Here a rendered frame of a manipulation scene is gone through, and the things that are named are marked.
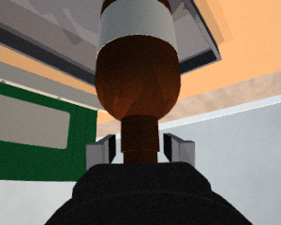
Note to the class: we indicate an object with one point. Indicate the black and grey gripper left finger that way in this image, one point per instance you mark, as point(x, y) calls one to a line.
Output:
point(101, 152)

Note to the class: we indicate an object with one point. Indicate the brown bottle with white label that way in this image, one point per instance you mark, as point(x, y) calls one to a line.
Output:
point(138, 78)

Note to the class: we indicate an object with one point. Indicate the grey square tray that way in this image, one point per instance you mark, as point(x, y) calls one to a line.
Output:
point(62, 34)

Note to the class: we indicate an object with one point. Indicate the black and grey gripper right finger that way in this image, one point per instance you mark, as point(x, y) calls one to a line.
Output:
point(177, 149)

